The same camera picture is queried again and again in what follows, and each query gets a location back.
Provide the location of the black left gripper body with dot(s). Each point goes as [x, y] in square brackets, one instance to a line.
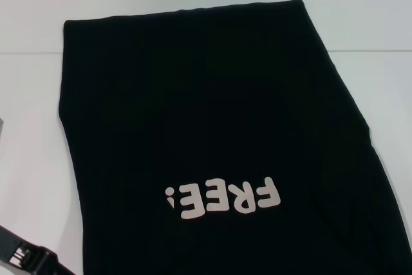
[35, 260]

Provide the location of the black shirt with FREE print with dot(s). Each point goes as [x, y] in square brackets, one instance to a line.
[209, 110]

